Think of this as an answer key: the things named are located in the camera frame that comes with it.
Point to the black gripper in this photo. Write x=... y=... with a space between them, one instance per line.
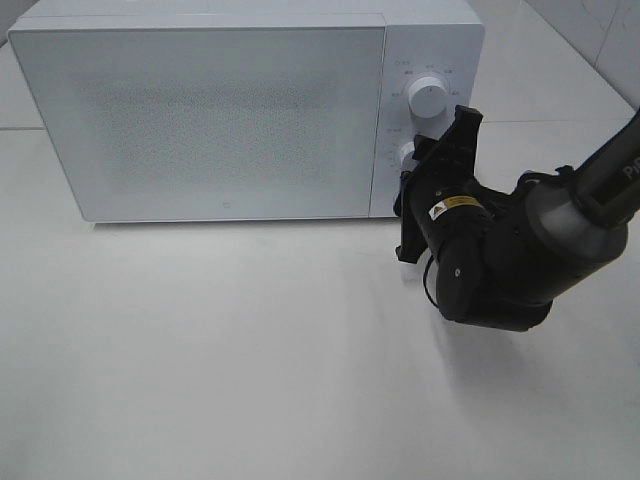
x=428 y=222

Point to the white microwave knob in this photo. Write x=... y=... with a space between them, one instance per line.
x=406 y=157
x=427 y=96

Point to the white microwave door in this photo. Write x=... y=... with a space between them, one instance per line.
x=189 y=125

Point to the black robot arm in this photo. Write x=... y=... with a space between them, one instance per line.
x=502 y=258

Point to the white microwave oven body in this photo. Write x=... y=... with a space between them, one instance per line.
x=420 y=37

